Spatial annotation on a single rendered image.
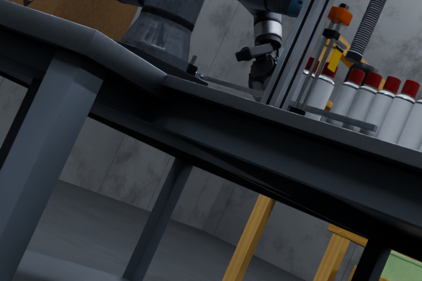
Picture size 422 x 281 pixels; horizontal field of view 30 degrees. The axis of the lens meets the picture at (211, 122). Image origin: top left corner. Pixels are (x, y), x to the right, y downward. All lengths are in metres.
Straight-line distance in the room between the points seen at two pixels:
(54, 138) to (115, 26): 1.05
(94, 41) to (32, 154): 0.19
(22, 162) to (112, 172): 10.13
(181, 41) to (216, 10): 10.44
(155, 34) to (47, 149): 0.51
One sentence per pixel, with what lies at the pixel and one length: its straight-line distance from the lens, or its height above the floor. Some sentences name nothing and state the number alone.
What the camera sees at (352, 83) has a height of 1.05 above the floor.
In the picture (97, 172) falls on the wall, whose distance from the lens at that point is 11.07.
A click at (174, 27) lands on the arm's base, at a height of 0.96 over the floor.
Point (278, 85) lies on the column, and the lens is 1.78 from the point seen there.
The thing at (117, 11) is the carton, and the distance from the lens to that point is 2.19.
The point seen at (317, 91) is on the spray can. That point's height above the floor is 1.01.
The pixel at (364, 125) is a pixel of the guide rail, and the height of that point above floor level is 0.95.
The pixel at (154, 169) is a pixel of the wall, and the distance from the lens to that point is 11.97.
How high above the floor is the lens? 0.69
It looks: 4 degrees up
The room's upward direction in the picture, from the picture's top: 24 degrees clockwise
